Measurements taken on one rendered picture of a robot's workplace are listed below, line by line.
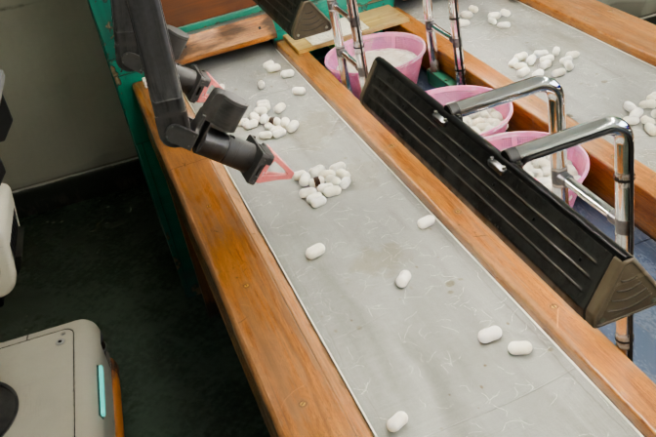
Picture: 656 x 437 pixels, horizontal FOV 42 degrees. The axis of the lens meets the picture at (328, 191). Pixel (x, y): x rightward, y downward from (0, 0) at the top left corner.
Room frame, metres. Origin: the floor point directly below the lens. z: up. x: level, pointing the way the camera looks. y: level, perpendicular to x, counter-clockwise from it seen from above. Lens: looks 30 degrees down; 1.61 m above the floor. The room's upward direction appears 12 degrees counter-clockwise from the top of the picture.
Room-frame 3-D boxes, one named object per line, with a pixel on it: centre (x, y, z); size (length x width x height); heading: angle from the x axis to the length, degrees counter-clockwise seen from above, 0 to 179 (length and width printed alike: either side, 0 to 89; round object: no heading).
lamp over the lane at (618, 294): (0.93, -0.19, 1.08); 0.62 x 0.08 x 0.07; 14
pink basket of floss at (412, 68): (2.11, -0.19, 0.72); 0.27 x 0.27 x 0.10
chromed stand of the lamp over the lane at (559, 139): (0.95, -0.27, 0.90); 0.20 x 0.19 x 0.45; 14
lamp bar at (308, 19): (1.88, 0.04, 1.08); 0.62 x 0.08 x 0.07; 14
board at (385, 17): (2.32, -0.14, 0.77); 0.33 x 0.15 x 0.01; 104
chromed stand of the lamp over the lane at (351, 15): (1.89, -0.04, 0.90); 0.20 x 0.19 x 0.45; 14
